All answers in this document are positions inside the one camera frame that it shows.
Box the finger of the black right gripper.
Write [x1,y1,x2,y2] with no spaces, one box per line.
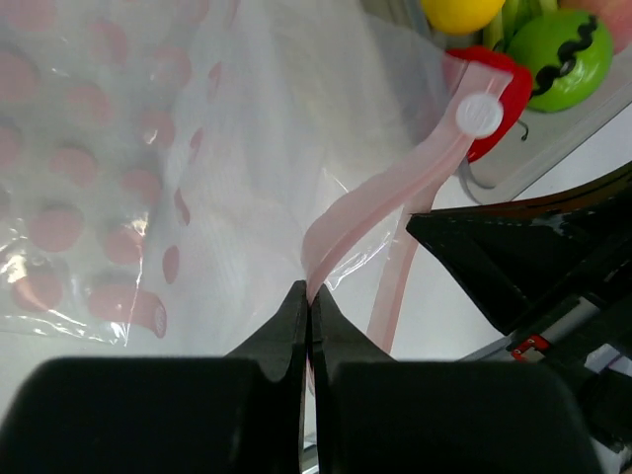
[407,170,631,342]

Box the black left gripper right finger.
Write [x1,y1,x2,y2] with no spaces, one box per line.
[310,289,601,473]

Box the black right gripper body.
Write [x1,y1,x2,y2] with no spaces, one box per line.
[458,276,631,473]

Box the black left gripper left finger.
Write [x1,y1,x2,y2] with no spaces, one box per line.
[1,281,307,473]

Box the green celery bunch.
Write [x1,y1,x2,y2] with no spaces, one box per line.
[482,0,559,52]

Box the clear zip top bag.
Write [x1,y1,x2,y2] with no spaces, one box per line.
[1,1,513,352]

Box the clear plastic food bin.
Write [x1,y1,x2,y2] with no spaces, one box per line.
[359,0,632,203]

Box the red bell pepper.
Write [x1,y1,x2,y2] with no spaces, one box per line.
[447,45,532,163]

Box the green toy watermelon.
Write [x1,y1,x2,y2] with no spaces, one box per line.
[507,9,613,113]

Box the yellow bell pepper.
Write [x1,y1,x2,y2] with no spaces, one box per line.
[420,0,505,36]

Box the pink peach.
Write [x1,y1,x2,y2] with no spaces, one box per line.
[559,0,632,54]

